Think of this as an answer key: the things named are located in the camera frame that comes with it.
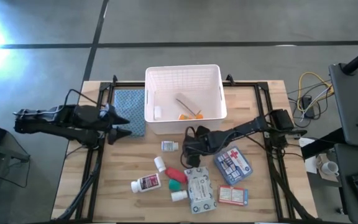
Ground blue first aid kit case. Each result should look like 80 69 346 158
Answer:
213 145 254 187

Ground dark side stand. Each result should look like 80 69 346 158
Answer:
0 139 31 163

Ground black power adapter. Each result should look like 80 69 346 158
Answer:
301 95 315 119

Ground white paper sheet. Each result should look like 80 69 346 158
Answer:
303 138 318 174

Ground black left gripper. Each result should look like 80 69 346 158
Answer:
73 104 133 146

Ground yellow cable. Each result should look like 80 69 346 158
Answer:
296 71 335 113

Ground black desk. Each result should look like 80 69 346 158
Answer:
328 63 358 149

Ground black metal table frame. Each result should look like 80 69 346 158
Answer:
56 74 315 223

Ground blue patterned folded cloth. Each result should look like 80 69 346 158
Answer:
113 89 147 138

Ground red bandage roll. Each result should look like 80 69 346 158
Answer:
164 167 188 184

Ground white package with blue print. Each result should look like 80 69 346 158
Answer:
183 166 218 215

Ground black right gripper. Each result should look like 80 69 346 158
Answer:
181 125 222 169

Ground red and white bandage box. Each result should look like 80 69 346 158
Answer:
218 184 249 207

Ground white mug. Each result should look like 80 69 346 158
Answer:
321 161 340 177

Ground small clear labelled bottle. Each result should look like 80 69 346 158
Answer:
161 140 180 153

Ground white bottle with maroon label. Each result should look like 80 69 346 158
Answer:
130 173 162 194

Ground green bandage roll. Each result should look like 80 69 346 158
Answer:
168 179 182 192

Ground dark side desk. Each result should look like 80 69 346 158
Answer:
300 127 358 224

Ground white perforated plastic basket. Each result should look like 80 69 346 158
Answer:
144 63 228 136

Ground plain white pill bottle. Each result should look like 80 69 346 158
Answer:
170 190 188 202

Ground orange handled scissors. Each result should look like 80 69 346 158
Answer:
175 98 204 121

